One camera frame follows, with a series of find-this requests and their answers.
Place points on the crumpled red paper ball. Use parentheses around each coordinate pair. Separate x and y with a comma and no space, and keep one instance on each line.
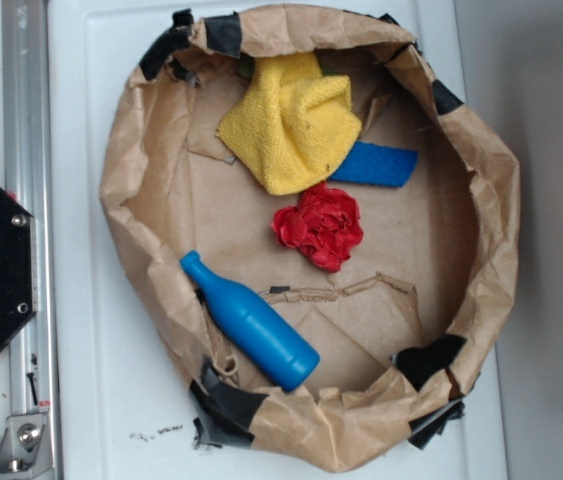
(324,226)

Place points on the metal corner bracket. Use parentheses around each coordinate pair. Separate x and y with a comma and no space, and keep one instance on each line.
(25,450)

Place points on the aluminium extrusion rail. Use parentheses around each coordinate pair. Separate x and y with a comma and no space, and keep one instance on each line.
(33,362)

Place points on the yellow microfiber cloth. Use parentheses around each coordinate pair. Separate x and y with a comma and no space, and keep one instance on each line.
(294,126)

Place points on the blue foam strip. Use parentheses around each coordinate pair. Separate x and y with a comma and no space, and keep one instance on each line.
(376,165)

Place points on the blue plastic bottle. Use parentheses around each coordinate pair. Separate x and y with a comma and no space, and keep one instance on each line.
(254,326)

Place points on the brown paper bag bin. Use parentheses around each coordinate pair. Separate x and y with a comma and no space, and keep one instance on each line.
(404,327)

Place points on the green object under cloth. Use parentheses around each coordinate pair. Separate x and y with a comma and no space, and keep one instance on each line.
(246,67)

